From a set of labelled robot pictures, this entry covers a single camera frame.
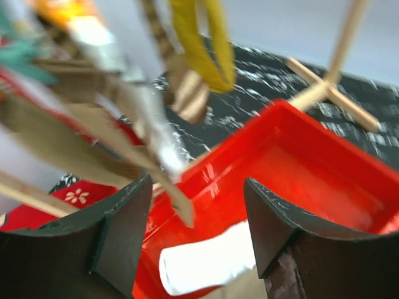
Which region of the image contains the tan sock brown cuff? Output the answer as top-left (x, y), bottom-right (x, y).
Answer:
top-left (1, 95), bottom-right (143, 189)
top-left (33, 58), bottom-right (195, 227)

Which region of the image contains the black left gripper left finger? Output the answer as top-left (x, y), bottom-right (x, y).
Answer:
top-left (1, 176), bottom-right (152, 298)

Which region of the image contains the brown hanging sock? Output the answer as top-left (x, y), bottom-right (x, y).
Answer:
top-left (140, 0), bottom-right (209, 124)

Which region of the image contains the mustard yellow hanging sock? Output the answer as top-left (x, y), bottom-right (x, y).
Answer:
top-left (170, 0), bottom-right (236, 93)

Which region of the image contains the red plastic bin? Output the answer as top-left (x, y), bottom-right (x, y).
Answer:
top-left (133, 101), bottom-right (398, 298)

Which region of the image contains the wooden rack frame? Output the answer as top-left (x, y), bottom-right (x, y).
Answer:
top-left (0, 0), bottom-right (383, 219)

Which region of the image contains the red christmas sock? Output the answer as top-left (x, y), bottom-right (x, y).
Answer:
top-left (1, 67), bottom-right (144, 146)

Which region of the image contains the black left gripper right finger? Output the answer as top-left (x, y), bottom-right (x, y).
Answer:
top-left (244, 178), bottom-right (398, 298)

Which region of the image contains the red cartoon bear pillow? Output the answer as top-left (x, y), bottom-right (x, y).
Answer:
top-left (1, 180), bottom-right (118, 232)

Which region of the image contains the white sock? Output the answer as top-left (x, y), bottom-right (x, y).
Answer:
top-left (66, 16), bottom-right (187, 183)
top-left (158, 221), bottom-right (256, 296)

